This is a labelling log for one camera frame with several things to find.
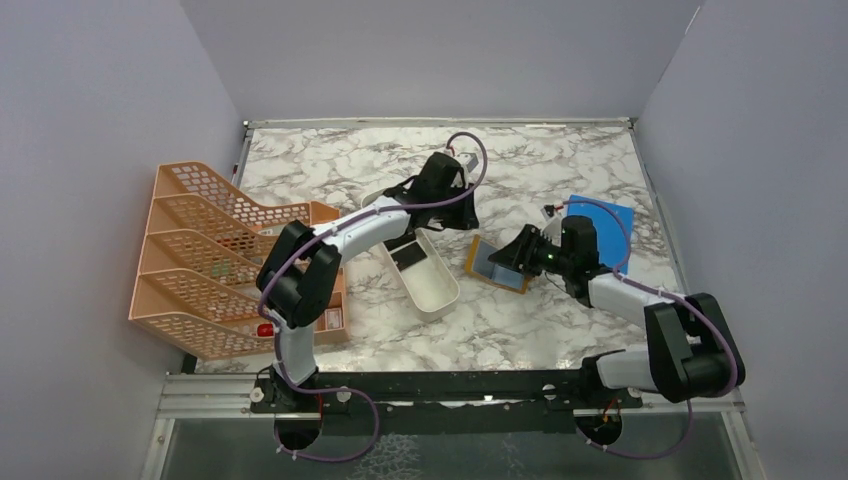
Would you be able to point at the white plastic card tray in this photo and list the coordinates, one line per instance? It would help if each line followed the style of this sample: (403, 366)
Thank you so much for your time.
(431, 289)

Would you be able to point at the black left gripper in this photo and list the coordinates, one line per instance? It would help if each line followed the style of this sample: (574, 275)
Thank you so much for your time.
(465, 218)

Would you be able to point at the yellow leather card holder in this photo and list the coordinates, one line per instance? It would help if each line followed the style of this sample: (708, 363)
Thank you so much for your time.
(479, 267)

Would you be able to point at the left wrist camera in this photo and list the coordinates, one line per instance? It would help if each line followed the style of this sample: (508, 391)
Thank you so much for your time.
(469, 161)

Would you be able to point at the peach plastic file rack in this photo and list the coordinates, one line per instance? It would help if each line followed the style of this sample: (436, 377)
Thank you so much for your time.
(204, 244)

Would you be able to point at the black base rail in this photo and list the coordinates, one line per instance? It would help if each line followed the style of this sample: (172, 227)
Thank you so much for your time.
(434, 403)

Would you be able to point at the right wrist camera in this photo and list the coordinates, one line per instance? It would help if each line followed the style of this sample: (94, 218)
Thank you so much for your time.
(553, 215)

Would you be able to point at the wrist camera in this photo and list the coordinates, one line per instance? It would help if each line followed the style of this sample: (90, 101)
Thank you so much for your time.
(469, 161)
(553, 215)

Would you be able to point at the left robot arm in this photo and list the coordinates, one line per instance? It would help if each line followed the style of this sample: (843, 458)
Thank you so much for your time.
(297, 278)

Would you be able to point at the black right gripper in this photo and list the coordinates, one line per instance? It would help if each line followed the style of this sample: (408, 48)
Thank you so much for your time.
(519, 255)

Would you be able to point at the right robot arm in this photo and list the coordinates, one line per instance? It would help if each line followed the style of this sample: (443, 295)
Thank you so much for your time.
(689, 351)

